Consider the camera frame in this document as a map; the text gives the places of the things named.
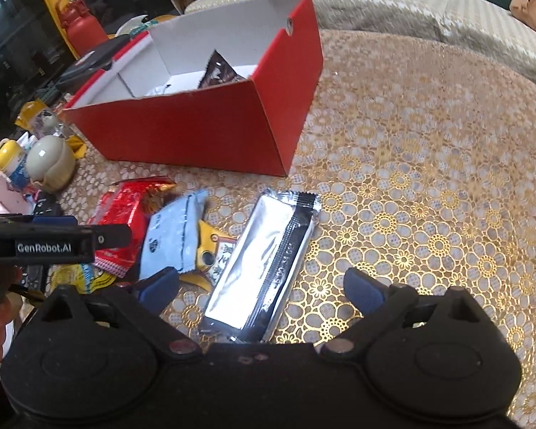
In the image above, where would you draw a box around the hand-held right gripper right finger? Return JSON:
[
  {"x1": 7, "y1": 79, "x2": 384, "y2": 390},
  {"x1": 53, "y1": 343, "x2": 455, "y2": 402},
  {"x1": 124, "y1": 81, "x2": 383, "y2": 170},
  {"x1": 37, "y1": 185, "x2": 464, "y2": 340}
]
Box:
[{"x1": 320, "y1": 268, "x2": 490, "y2": 361}]

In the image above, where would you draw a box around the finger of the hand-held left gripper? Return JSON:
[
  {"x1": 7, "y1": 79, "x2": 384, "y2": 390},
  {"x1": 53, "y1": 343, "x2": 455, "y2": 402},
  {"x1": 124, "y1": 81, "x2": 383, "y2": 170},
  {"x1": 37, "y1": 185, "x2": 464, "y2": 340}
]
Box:
[
  {"x1": 0, "y1": 213, "x2": 79, "y2": 230},
  {"x1": 91, "y1": 224, "x2": 133, "y2": 251}
]

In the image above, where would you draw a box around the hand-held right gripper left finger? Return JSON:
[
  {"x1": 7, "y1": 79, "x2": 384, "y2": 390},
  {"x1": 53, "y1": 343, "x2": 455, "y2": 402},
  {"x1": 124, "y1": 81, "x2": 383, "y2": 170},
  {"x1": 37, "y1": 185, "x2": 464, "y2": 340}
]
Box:
[{"x1": 31, "y1": 267, "x2": 203, "y2": 361}]

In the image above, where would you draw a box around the silver and black snack packet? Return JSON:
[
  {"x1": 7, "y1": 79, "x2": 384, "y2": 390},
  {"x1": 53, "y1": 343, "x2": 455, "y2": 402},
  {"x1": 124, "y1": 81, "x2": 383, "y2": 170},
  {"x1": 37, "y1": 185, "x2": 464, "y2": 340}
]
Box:
[{"x1": 199, "y1": 189, "x2": 320, "y2": 344}]

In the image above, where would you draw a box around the red cardboard box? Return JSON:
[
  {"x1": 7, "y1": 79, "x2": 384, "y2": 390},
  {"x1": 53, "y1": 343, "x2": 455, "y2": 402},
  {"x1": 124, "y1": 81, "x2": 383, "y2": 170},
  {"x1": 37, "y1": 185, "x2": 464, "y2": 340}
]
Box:
[{"x1": 63, "y1": 0, "x2": 324, "y2": 177}]

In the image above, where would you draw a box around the dark red-black snack wrapper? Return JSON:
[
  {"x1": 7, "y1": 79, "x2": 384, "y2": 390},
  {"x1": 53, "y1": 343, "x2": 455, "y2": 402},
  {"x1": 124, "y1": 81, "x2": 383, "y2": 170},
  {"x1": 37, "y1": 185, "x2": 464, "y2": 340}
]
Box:
[{"x1": 198, "y1": 49, "x2": 247, "y2": 88}]

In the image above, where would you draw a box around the black remote control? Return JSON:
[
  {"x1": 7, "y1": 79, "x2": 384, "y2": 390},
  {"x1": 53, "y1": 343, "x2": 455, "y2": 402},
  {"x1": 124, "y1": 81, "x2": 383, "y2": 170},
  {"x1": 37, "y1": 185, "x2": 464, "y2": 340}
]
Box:
[{"x1": 22, "y1": 192, "x2": 65, "y2": 291}]

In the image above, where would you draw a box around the red snack packet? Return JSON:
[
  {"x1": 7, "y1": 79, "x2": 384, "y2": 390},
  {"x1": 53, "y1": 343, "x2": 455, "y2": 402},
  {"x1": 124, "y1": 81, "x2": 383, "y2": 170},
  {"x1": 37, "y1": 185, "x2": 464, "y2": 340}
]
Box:
[{"x1": 87, "y1": 178, "x2": 177, "y2": 278}]

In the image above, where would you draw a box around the long yellow snack packet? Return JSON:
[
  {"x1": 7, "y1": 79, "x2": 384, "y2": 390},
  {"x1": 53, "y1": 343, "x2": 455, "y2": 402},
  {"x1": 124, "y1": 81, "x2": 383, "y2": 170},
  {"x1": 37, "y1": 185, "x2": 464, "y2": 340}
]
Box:
[{"x1": 49, "y1": 263, "x2": 117, "y2": 296}]

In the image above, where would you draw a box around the light blue snack packet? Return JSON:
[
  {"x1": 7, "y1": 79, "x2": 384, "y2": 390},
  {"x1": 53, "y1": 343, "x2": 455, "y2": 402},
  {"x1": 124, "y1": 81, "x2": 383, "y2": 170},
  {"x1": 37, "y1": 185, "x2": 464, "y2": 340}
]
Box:
[{"x1": 136, "y1": 189, "x2": 210, "y2": 283}]

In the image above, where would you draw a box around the grey green round jar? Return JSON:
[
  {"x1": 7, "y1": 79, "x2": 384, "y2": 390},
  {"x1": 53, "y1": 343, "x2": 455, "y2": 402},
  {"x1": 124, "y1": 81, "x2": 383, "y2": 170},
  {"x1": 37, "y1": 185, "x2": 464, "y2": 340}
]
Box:
[{"x1": 26, "y1": 135, "x2": 78, "y2": 194}]

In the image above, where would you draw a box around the pink mug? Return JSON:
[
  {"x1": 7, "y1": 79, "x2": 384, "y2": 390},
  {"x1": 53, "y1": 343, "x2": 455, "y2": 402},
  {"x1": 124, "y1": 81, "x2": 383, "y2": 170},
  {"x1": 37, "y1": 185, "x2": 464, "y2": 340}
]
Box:
[{"x1": 0, "y1": 174, "x2": 32, "y2": 215}]

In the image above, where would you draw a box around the yellow and orange snack packet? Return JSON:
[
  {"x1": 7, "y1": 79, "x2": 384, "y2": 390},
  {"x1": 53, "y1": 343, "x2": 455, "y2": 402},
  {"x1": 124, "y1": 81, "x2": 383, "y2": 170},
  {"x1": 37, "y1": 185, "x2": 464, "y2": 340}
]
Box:
[{"x1": 179, "y1": 219, "x2": 238, "y2": 293}]

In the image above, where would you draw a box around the yellow-capped bottle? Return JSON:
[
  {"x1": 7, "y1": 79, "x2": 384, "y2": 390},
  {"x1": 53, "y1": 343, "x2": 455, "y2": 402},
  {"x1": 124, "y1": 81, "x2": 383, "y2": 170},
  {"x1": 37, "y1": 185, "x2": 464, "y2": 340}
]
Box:
[{"x1": 0, "y1": 139, "x2": 32, "y2": 188}]

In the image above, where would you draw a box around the glass jar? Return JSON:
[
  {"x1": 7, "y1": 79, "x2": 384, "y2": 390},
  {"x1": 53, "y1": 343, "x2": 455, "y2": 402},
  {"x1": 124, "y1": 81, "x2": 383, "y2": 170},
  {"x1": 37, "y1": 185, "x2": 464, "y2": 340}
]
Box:
[{"x1": 31, "y1": 109, "x2": 72, "y2": 139}]

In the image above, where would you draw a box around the yellow plastic bag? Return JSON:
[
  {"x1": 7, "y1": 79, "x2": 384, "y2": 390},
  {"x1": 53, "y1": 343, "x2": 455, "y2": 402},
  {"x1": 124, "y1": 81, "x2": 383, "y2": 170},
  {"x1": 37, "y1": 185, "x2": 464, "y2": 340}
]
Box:
[{"x1": 15, "y1": 100, "x2": 88, "y2": 159}]

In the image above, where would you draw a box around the black lidded appliance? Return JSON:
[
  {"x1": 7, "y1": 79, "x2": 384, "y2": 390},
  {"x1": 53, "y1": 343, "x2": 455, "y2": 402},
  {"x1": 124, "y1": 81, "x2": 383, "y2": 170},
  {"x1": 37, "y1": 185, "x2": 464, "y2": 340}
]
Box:
[{"x1": 56, "y1": 33, "x2": 137, "y2": 94}]

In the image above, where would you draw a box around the red water bottle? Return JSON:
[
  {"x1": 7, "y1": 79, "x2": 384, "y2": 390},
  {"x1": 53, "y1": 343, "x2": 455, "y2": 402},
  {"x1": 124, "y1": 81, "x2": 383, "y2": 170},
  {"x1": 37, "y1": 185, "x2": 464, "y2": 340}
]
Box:
[{"x1": 56, "y1": 0, "x2": 108, "y2": 56}]

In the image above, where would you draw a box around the yellow and white bowl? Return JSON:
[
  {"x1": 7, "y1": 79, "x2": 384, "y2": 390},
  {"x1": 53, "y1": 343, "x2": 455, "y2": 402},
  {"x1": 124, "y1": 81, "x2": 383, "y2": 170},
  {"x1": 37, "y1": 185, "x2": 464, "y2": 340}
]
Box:
[{"x1": 116, "y1": 14, "x2": 177, "y2": 39}]

